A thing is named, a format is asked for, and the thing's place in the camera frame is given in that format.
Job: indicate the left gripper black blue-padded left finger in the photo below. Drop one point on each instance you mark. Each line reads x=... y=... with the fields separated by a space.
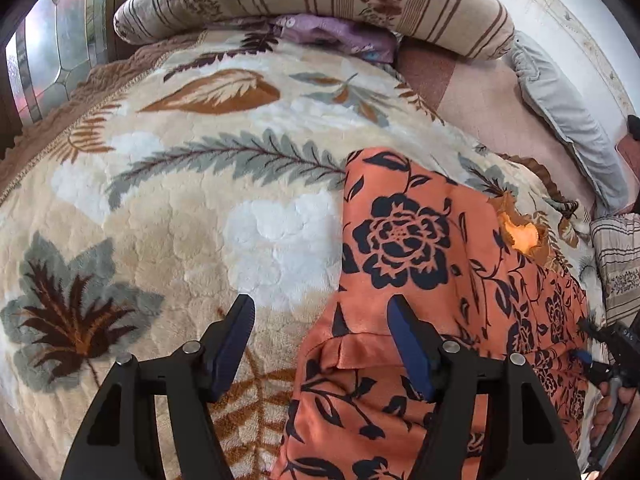
x=118 y=437

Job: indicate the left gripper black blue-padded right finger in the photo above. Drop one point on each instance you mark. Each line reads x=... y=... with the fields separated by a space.
x=524 y=438

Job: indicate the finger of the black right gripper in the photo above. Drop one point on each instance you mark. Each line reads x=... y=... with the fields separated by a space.
x=620 y=347

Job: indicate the orange black floral garment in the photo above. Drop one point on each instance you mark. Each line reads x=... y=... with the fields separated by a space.
x=355 y=412

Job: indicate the person's right hand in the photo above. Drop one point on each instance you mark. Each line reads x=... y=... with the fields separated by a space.
x=604 y=414

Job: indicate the striped beige folded quilt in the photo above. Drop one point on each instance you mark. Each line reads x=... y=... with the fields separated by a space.
x=617 y=243

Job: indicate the grey pillow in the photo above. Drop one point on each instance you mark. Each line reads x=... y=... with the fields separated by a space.
x=551 y=95

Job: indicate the black cloth item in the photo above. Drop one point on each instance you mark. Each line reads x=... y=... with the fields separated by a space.
x=633 y=127

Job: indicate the cream leaf-pattern plush blanket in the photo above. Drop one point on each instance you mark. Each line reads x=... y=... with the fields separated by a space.
x=199 y=170

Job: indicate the pink bed sheet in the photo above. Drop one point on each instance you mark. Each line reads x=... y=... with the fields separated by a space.
x=483 y=98

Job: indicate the purple patterned cloth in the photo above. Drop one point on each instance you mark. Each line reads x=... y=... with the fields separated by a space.
x=369 y=42

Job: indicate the striped floral rolled quilt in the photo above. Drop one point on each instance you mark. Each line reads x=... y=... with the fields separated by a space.
x=477 y=29

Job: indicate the stained glass window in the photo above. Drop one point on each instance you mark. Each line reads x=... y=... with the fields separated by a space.
x=52 y=51

